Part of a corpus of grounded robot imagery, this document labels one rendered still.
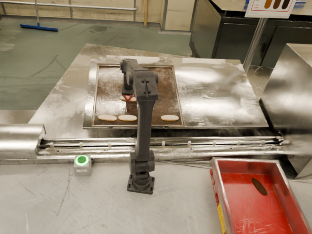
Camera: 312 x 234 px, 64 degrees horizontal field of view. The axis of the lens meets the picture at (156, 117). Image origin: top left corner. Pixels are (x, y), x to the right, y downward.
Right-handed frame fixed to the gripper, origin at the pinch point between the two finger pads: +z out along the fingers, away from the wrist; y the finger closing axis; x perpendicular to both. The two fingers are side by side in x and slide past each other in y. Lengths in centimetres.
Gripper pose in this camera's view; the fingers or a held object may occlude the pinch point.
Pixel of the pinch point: (128, 97)
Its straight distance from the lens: 145.9
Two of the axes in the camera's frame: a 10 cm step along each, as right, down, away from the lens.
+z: -1.1, 6.1, 7.8
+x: 9.9, 1.3, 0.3
